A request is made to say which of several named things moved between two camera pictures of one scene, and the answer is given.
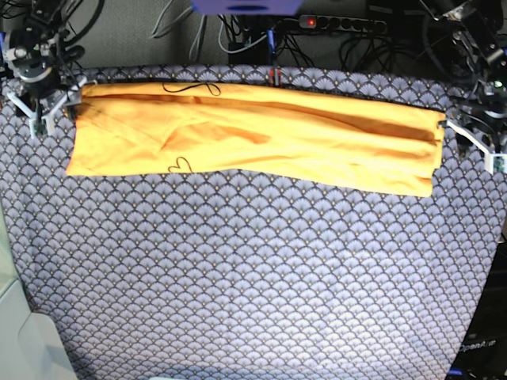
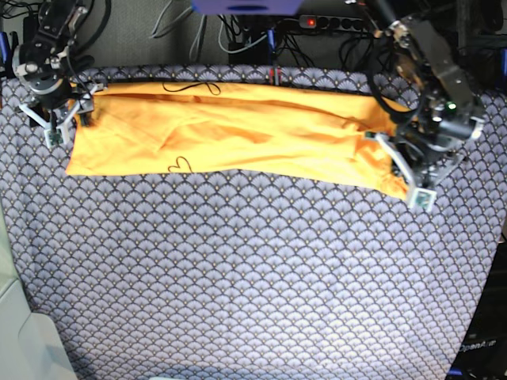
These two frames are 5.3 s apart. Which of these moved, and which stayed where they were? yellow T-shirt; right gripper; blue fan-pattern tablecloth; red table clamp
Moved: right gripper
Stayed: yellow T-shirt; red table clamp; blue fan-pattern tablecloth
